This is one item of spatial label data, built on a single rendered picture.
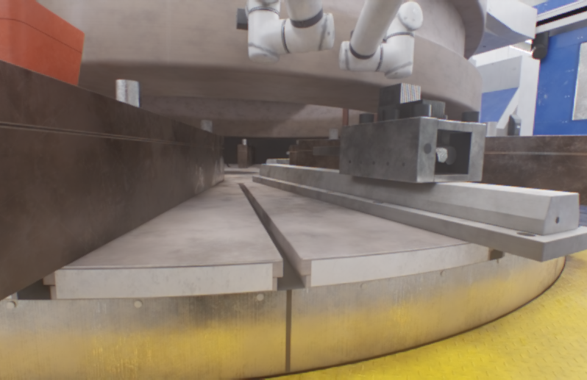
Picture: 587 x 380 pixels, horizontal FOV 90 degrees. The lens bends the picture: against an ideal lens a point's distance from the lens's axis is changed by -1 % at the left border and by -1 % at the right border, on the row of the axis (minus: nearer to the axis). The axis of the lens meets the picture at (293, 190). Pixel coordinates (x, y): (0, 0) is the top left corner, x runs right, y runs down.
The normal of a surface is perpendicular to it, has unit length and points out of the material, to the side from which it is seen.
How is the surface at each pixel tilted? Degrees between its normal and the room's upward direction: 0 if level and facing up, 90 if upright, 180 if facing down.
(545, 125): 90
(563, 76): 90
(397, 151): 90
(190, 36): 90
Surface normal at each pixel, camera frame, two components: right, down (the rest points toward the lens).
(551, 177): -0.66, 0.07
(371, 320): 0.31, 0.12
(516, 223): -0.90, 0.04
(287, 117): -0.33, 0.11
